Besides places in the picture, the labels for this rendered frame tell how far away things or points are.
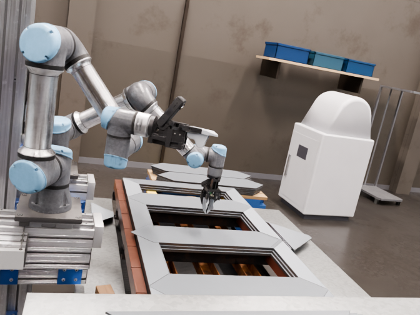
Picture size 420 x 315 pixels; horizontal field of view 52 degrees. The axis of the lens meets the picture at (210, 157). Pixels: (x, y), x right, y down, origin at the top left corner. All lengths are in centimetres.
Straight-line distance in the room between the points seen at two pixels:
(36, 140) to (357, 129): 433
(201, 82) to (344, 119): 198
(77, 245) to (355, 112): 409
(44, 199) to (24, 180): 17
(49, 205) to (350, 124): 414
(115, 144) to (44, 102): 26
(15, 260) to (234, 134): 497
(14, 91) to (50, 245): 58
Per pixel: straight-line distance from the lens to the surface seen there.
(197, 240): 204
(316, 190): 523
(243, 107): 625
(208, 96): 604
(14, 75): 176
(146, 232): 204
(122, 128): 137
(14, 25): 173
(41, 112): 146
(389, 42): 740
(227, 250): 206
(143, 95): 198
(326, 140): 509
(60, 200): 166
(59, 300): 116
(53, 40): 140
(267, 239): 222
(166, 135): 135
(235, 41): 611
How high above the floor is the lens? 169
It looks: 13 degrees down
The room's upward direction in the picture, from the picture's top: 11 degrees clockwise
